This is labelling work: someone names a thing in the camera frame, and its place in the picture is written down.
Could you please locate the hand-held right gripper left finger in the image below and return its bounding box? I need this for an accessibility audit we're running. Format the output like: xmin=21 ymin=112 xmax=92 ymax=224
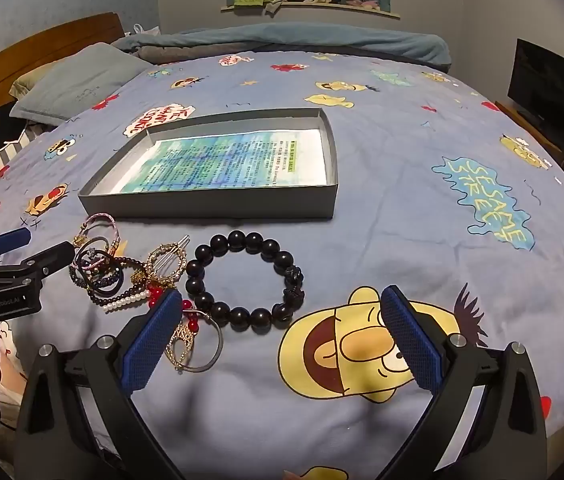
xmin=14 ymin=287 xmax=198 ymax=480

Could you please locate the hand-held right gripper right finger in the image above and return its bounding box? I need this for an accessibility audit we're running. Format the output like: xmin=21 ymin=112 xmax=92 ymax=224
xmin=367 ymin=285 xmax=548 ymax=480

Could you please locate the gold red bead hair ornament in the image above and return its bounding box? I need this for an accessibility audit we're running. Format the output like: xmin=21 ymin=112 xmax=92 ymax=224
xmin=147 ymin=285 xmax=200 ymax=372

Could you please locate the silver ring bangle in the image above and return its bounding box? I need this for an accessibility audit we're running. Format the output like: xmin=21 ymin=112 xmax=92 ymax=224
xmin=174 ymin=309 xmax=224 ymax=373

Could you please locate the black bead bracelet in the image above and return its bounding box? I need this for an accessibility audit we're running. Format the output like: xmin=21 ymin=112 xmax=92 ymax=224
xmin=185 ymin=230 xmax=305 ymax=332

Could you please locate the grey shallow cardboard box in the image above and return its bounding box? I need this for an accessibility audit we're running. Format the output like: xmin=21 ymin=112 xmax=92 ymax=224
xmin=78 ymin=107 xmax=339 ymax=220

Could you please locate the gold oval hair clip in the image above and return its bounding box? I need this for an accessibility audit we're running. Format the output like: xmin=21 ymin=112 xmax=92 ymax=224
xmin=146 ymin=236 xmax=193 ymax=283

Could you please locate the cartoon printed bed sheet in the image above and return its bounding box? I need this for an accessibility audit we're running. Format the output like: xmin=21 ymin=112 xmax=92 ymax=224
xmin=0 ymin=52 xmax=564 ymax=480

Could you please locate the pale yellow pillow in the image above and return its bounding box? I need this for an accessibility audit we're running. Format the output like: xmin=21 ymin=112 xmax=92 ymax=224
xmin=9 ymin=62 xmax=63 ymax=98

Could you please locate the blue grey pillow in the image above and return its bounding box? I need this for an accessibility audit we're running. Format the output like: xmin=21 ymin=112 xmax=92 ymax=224
xmin=9 ymin=42 xmax=150 ymax=126

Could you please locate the printed paper sheet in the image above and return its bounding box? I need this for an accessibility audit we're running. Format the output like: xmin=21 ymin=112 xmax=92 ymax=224
xmin=112 ymin=129 xmax=327 ymax=195

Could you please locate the wooden headboard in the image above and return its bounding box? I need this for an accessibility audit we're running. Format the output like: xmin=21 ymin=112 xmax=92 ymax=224
xmin=0 ymin=12 xmax=128 ymax=201

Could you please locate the grey blanket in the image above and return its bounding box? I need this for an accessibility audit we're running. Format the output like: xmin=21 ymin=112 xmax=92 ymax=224
xmin=134 ymin=45 xmax=243 ymax=65

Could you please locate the wooden television stand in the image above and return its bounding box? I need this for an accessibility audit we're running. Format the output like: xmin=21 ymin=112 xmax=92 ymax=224
xmin=494 ymin=100 xmax=563 ymax=161

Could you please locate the black television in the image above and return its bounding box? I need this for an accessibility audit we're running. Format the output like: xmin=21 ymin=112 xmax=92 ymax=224
xmin=507 ymin=38 xmax=564 ymax=148

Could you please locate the blue duvet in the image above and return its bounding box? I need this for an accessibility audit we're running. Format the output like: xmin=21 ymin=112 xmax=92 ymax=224
xmin=112 ymin=27 xmax=450 ymax=68

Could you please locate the window sill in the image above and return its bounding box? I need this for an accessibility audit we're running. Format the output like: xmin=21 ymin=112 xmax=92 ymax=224
xmin=220 ymin=1 xmax=401 ymax=20

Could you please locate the white pearl bracelet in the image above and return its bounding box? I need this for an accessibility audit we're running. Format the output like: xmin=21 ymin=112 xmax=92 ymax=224
xmin=102 ymin=290 xmax=152 ymax=312

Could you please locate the dark purple bead bracelet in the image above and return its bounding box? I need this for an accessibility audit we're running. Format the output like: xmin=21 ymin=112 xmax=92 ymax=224
xmin=89 ymin=256 xmax=149 ymax=307

